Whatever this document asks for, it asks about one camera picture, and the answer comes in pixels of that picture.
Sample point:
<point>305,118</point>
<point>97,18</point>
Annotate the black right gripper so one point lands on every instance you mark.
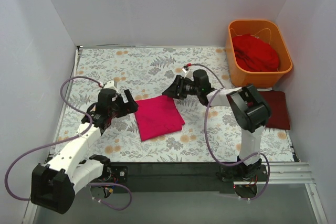
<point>178,87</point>

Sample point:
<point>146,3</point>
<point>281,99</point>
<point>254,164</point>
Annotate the folded maroon t shirt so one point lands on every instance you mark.
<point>279,114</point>

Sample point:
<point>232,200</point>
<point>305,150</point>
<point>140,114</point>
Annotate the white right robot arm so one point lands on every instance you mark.
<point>249,108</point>

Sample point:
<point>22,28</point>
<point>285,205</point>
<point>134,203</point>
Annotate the orange plastic basket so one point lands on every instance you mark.
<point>266,31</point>

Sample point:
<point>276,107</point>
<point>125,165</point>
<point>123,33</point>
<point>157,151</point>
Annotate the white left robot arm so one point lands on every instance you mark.
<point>55,184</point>

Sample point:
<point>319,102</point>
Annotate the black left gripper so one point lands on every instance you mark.
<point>121,104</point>

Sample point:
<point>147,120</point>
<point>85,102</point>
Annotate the aluminium frame rail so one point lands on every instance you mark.
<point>197,193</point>

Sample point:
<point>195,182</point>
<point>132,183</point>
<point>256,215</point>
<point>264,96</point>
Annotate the red t shirt in basket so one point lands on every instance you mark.
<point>254,55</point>

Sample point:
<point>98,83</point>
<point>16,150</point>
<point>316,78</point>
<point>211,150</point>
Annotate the pink t shirt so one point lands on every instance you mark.
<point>158,116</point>

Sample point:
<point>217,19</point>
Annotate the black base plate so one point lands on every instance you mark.
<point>182,177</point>

